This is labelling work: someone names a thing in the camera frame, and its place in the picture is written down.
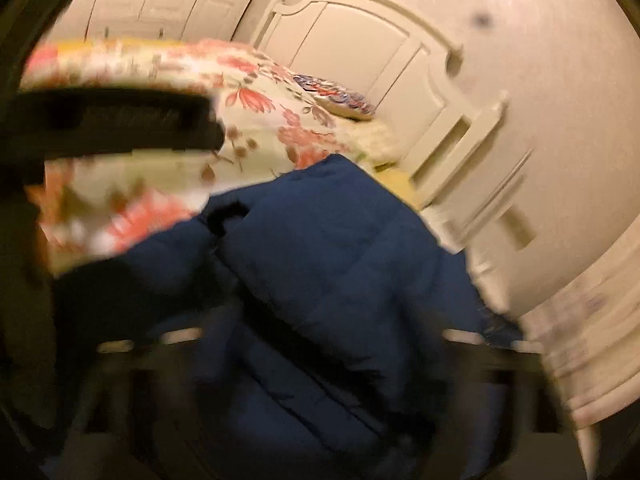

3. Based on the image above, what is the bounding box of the patterned round cushion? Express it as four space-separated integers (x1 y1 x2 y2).
293 74 375 120

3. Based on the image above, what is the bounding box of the sailboat print curtain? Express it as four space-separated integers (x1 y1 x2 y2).
519 228 640 430

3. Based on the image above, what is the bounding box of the navy blue puffer jacket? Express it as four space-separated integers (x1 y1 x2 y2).
52 155 522 479

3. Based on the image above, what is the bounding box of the floral bed quilt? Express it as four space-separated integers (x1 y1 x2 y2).
19 37 402 276

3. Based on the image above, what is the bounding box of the white wooden headboard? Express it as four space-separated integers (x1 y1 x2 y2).
249 0 532 241

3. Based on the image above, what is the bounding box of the white wardrobe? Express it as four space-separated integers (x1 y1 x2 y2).
43 0 252 42

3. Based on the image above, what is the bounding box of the wall socket plate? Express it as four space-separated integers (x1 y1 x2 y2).
499 205 536 250

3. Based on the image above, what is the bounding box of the cream yellow pillow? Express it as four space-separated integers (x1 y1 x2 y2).
345 119 404 167

